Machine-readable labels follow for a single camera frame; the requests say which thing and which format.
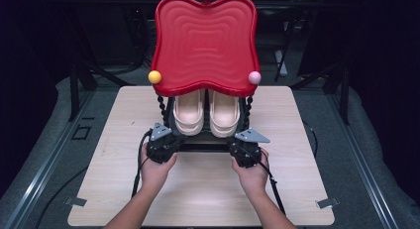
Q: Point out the person's left hand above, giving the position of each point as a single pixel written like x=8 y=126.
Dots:
x=155 y=176

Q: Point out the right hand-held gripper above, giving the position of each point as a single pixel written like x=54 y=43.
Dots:
x=246 y=154

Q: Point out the grey metal table clip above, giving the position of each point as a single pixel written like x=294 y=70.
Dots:
x=327 y=203
x=76 y=201

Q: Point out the aluminium floor rail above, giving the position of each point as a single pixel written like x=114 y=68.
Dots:
x=363 y=169
x=43 y=176

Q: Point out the black metal stand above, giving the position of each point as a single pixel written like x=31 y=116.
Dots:
x=74 y=93
x=345 y=96

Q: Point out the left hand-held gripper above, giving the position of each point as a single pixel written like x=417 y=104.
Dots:
x=161 y=146

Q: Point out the cream foam slipper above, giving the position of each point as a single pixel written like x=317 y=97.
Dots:
x=224 y=113
x=188 y=113

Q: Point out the person's right hand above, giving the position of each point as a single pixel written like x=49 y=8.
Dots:
x=254 y=181

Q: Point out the red-topped black shoe rack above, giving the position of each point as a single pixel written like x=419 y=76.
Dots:
x=204 y=40

